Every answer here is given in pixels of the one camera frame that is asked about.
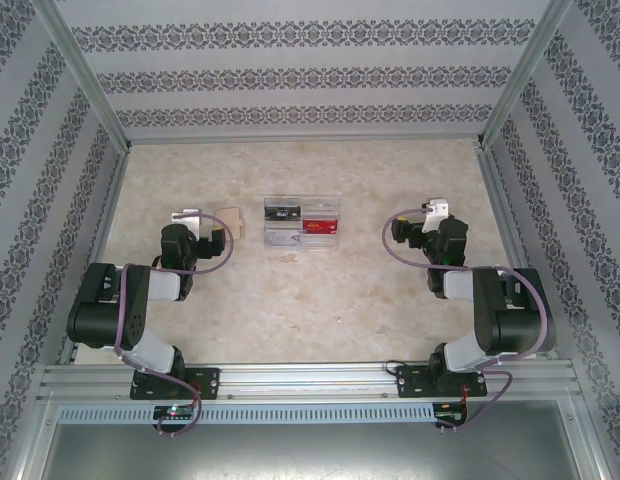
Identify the aluminium side rail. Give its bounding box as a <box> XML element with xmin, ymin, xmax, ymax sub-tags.
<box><xmin>477</xmin><ymin>147</ymin><xmax>556</xmax><ymax>361</ymax></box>
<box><xmin>57</xmin><ymin>149</ymin><xmax>132</xmax><ymax>366</ymax></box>

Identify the grey slotted cable duct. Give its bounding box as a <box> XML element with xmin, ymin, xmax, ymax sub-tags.
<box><xmin>57</xmin><ymin>403</ymin><xmax>436</xmax><ymax>422</ymax></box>

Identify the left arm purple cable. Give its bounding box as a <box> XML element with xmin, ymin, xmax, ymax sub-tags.
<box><xmin>113</xmin><ymin>212</ymin><xmax>236</xmax><ymax>440</ymax></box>

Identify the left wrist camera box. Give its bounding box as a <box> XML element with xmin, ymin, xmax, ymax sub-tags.
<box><xmin>169</xmin><ymin>208</ymin><xmax>207</xmax><ymax>237</ymax></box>

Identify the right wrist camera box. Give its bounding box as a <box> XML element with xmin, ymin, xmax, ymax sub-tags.
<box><xmin>420</xmin><ymin>197</ymin><xmax>451</xmax><ymax>234</ymax></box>

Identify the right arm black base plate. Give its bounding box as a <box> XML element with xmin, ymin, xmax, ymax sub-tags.
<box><xmin>395</xmin><ymin>364</ymin><xmax>489</xmax><ymax>400</ymax></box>

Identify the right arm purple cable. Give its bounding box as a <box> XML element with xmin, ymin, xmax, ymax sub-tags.
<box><xmin>382</xmin><ymin>209</ymin><xmax>552</xmax><ymax>432</ymax></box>

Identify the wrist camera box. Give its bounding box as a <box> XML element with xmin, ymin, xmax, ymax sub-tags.
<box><xmin>169</xmin><ymin>208</ymin><xmax>207</xmax><ymax>237</ymax></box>
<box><xmin>420</xmin><ymin>197</ymin><xmax>451</xmax><ymax>234</ymax></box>

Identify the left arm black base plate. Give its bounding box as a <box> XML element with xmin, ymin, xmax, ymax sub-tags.
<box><xmin>129</xmin><ymin>367</ymin><xmax>221</xmax><ymax>402</ymax></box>

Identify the red card pack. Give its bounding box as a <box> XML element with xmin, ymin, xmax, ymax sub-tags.
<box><xmin>302</xmin><ymin>218</ymin><xmax>340</xmax><ymax>236</ymax></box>

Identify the aluminium mounting rail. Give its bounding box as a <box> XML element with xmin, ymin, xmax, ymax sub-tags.
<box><xmin>37</xmin><ymin>362</ymin><xmax>584</xmax><ymax>401</ymax></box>

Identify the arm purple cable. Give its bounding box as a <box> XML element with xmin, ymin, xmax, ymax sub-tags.
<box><xmin>382</xmin><ymin>209</ymin><xmax>552</xmax><ymax>432</ymax></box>
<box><xmin>113</xmin><ymin>212</ymin><xmax>236</xmax><ymax>440</ymax></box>

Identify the aluminium frame post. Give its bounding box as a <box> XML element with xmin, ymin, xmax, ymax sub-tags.
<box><xmin>477</xmin><ymin>0</ymin><xmax>576</xmax><ymax>149</ymax></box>
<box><xmin>37</xmin><ymin>0</ymin><xmax>132</xmax><ymax>151</ymax></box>

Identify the clear acrylic organizer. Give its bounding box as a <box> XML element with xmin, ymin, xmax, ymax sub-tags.
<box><xmin>263</xmin><ymin>195</ymin><xmax>344</xmax><ymax>254</ymax></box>

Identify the silver grey card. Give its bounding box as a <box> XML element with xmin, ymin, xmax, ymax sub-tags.
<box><xmin>266</xmin><ymin>229</ymin><xmax>302</xmax><ymax>248</ymax></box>

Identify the grey metal sheet tray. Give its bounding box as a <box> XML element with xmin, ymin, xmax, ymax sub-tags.
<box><xmin>4</xmin><ymin>397</ymin><xmax>616</xmax><ymax>480</ymax></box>

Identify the black card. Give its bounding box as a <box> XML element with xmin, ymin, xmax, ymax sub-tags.
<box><xmin>266</xmin><ymin>204</ymin><xmax>304</xmax><ymax>223</ymax></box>

